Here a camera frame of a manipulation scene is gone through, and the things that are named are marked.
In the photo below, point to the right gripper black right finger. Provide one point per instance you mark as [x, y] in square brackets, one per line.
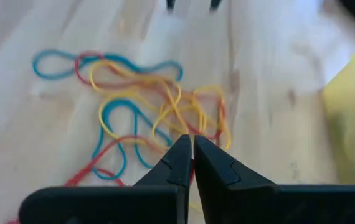
[258, 205]

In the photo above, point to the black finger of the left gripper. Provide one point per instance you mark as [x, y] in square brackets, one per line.
[171, 3]
[215, 3]

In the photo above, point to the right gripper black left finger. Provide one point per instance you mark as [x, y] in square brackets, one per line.
[134, 205]

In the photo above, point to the yellow rubber band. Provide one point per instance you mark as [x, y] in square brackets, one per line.
[227, 137]
[91, 77]
[101, 118]

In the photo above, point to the teal rubber band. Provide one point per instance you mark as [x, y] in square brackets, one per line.
[53, 51]
[115, 102]

